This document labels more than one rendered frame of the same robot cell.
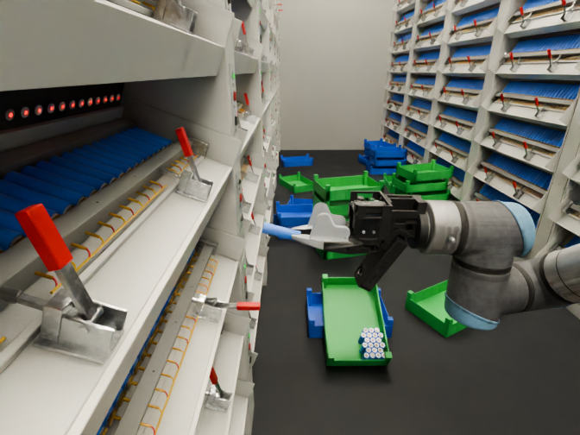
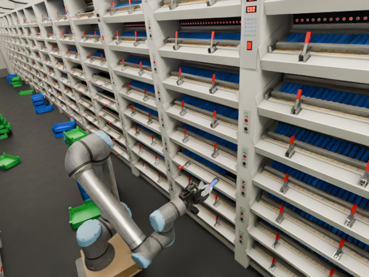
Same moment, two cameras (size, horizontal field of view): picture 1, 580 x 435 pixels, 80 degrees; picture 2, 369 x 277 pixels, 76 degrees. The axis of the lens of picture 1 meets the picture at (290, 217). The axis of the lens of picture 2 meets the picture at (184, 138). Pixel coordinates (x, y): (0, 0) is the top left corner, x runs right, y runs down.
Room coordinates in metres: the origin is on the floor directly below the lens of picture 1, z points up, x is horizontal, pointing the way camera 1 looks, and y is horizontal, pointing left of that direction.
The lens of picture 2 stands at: (1.26, -0.73, 1.51)
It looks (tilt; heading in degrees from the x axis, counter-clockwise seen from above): 28 degrees down; 142
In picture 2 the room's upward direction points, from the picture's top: 5 degrees counter-clockwise
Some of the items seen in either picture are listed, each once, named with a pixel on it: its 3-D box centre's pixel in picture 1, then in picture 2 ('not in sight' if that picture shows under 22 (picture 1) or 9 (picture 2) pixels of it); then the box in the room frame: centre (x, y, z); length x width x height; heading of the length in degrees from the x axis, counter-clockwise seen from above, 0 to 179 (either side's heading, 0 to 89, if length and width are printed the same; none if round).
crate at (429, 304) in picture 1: (451, 301); not in sight; (1.14, -0.65, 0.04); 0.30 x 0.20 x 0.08; 119
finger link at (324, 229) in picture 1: (321, 230); (201, 186); (0.50, -0.05, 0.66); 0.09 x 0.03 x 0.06; 95
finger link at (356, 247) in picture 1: (349, 242); not in sight; (0.49, -0.10, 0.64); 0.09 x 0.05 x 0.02; 95
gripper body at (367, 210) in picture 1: (384, 223); (190, 197); (0.52, -0.16, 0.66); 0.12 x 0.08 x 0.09; 91
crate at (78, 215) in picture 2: not in sight; (88, 211); (-0.52, -0.48, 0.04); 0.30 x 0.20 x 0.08; 75
